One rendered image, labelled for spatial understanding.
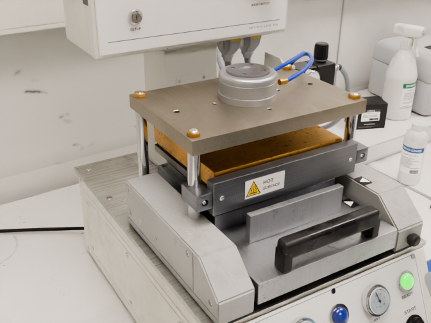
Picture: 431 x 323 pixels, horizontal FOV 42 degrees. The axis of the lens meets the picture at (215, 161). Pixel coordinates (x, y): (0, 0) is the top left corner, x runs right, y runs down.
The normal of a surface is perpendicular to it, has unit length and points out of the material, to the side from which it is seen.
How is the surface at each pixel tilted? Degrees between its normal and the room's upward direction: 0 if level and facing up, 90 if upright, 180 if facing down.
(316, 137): 0
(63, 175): 90
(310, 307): 65
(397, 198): 40
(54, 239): 0
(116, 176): 0
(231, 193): 90
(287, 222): 90
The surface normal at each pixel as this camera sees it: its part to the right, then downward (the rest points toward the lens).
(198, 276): -0.86, 0.22
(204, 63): 0.51, 0.39
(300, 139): 0.01, -0.89
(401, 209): 0.34, -0.43
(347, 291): 0.47, -0.03
